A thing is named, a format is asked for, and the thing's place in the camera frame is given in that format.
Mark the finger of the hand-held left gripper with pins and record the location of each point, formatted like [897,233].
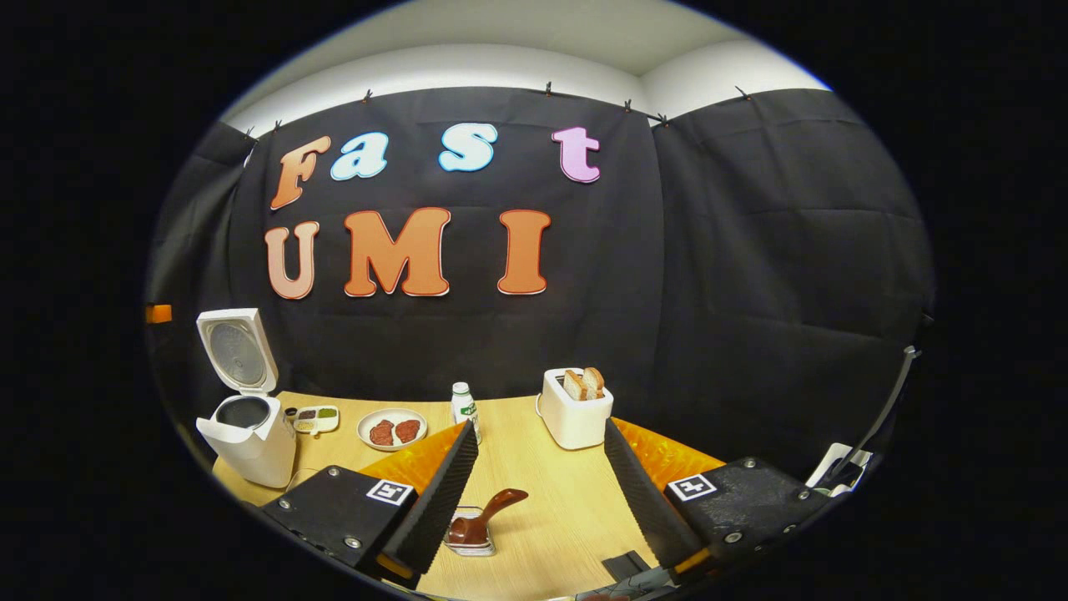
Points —
[158,314]

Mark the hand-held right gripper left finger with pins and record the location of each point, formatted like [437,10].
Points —
[442,492]

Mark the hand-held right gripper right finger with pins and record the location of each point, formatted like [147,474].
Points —
[638,492]

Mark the brown wooden spoon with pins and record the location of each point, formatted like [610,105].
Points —
[492,509]

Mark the white rice cooker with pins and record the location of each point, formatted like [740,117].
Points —
[259,451]

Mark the red meat piece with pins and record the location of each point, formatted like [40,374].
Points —
[408,430]
[382,433]

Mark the white drink bottle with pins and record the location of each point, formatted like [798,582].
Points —
[463,405]

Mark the white round plate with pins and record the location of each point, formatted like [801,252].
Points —
[392,417]

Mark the white toaster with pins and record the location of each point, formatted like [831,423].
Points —
[571,421]

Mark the toasted bread slice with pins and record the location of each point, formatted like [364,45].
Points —
[593,380]
[574,385]

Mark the white sectioned grain tray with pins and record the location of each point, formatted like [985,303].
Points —
[317,417]

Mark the white board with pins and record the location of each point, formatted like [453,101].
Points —
[838,467]

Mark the black backdrop cloth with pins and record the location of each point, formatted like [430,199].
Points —
[667,275]

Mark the black stand pole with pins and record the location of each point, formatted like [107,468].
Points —
[889,401]

